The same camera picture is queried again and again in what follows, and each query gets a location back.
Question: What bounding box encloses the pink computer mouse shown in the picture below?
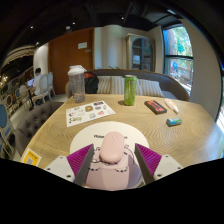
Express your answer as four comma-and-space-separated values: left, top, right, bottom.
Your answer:
99, 131, 126, 164

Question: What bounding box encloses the brown curved sofa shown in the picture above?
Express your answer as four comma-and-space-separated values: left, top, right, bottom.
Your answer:
64, 68, 190, 102

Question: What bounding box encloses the person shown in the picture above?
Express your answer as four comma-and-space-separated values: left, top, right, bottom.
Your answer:
32, 67, 44, 97

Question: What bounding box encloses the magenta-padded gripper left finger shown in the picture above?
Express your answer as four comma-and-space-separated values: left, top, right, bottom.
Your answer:
44, 143, 96, 187

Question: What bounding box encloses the white sticker sheet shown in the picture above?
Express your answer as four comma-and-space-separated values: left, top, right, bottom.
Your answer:
65, 100, 117, 128

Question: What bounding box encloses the clear shaker bottle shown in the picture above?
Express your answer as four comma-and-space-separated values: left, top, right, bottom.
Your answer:
67, 64, 87, 104

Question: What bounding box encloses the white cat-print mouse pad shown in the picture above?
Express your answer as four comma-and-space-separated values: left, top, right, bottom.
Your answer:
69, 120, 150, 192

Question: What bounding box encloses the grey tufted chair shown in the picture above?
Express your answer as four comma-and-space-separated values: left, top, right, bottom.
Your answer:
14, 100, 64, 158

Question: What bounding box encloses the tall black-framed window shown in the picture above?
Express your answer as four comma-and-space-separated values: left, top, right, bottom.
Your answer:
162, 24, 195, 95

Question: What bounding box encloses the black and red box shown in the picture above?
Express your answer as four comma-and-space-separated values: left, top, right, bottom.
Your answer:
143, 99, 168, 116

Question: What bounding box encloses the brown wooden door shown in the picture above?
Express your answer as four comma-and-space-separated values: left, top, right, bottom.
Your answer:
48, 27, 95, 95

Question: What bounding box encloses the striped cushion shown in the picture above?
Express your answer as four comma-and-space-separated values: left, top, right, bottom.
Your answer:
110, 75, 127, 95
135, 78, 165, 98
96, 75, 113, 95

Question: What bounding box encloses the group of white chairs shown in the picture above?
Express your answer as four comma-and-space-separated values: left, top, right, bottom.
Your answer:
18, 71, 55, 108

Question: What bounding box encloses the laptop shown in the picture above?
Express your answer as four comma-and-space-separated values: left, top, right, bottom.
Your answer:
26, 77, 36, 88

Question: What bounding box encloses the arched glass-door cabinet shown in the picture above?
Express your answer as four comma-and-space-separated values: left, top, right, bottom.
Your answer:
125, 33, 156, 73

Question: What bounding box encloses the small green-blue pack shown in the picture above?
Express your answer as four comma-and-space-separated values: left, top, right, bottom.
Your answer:
165, 117, 184, 128

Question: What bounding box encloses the green drink can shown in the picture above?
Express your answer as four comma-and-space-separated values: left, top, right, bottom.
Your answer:
123, 74, 138, 107

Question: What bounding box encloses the white plastic packet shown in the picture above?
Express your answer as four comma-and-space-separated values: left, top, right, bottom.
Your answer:
163, 98, 180, 115

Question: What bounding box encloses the yellow square sticker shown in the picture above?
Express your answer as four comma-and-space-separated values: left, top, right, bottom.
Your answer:
20, 147, 43, 167

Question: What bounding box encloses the blue-backed chair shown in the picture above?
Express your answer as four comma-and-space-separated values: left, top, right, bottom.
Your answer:
0, 100, 17, 159

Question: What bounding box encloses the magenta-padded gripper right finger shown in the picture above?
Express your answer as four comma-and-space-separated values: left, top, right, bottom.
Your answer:
134, 143, 184, 185

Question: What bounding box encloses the black bag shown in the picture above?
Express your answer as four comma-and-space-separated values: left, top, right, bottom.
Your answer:
83, 71, 100, 95

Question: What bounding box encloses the large curved window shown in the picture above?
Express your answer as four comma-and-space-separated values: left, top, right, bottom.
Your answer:
215, 64, 224, 134

